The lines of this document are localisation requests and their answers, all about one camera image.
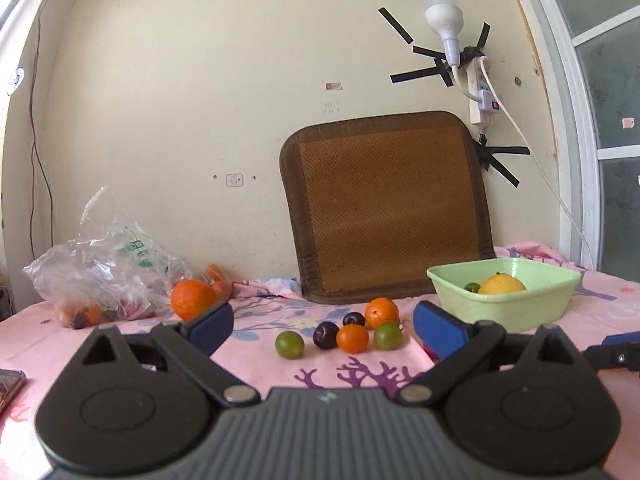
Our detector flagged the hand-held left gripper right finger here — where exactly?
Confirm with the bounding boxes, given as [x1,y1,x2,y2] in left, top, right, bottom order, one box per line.
[395,301,576,406]

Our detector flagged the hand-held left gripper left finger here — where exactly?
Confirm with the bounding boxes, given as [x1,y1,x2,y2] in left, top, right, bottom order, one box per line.
[77,302,261,407]

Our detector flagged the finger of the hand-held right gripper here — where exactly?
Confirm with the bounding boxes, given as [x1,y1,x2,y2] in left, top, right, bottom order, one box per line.
[584,332,640,374]

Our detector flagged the small green fruit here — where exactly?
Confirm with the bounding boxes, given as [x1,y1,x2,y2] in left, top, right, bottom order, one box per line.
[373,322,402,352]
[275,331,306,361]

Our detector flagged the small tangerine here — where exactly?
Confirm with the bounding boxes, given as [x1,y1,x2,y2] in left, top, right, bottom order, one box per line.
[364,297,400,331]

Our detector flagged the light green plastic basin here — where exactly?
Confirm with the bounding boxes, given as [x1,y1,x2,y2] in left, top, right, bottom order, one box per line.
[426,258,582,334]

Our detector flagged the small orange tomato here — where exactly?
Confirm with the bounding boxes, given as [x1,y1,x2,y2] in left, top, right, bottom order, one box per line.
[336,324,370,353]

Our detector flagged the large orange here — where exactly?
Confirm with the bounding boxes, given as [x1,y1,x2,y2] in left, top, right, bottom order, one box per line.
[170,279,220,322]

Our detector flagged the orange carrot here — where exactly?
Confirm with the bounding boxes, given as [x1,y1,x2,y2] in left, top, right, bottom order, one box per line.
[205,264,233,301]

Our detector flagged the yellow citrus fruit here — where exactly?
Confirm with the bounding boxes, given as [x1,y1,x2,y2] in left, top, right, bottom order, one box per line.
[477,272,527,295]

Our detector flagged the pink printed blanket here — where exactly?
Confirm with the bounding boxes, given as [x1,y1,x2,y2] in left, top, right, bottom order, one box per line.
[0,242,640,480]

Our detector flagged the clear plastic bag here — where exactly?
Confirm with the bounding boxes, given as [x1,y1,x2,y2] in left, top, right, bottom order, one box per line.
[22,186,201,331]

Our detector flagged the brown woven seat mat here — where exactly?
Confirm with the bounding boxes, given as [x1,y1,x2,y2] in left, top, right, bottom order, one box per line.
[279,110,496,305]

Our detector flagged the dark smartphone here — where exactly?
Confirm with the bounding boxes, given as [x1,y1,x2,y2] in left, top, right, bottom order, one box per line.
[0,369,27,413]

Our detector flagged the white power strip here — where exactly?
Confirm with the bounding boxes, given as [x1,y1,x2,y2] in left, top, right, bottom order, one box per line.
[467,55,506,126]

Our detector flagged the white framed window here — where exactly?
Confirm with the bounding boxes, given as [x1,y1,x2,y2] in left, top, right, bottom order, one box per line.
[500,0,640,281]

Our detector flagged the black tape strips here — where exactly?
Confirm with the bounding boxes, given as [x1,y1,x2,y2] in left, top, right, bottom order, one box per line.
[378,7,531,188]

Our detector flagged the white light bulb lamp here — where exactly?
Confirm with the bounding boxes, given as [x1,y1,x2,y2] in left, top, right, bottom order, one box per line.
[422,0,481,103]

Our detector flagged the white cable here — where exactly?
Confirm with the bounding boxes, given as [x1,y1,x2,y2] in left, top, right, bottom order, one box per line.
[477,56,601,268]

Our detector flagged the thin black wall cable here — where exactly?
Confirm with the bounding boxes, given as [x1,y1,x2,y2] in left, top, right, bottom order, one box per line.
[27,0,76,261]

